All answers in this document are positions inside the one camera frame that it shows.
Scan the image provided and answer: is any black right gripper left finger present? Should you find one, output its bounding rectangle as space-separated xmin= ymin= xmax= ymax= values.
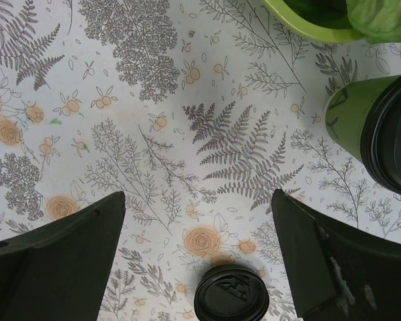
xmin=0 ymin=192 xmax=126 ymax=320

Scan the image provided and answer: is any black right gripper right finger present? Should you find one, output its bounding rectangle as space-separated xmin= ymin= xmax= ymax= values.
xmin=271 ymin=189 xmax=401 ymax=320

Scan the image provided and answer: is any green paper coffee cup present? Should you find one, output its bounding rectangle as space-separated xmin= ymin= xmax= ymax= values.
xmin=325 ymin=76 xmax=399 ymax=161

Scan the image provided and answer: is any floral table mat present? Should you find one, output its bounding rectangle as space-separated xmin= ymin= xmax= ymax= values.
xmin=0 ymin=1 xmax=401 ymax=320

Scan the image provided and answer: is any green vegetable tray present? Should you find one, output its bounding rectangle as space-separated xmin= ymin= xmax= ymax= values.
xmin=263 ymin=0 xmax=364 ymax=43

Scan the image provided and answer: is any napa cabbage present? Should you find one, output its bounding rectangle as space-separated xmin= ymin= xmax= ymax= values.
xmin=346 ymin=0 xmax=401 ymax=43

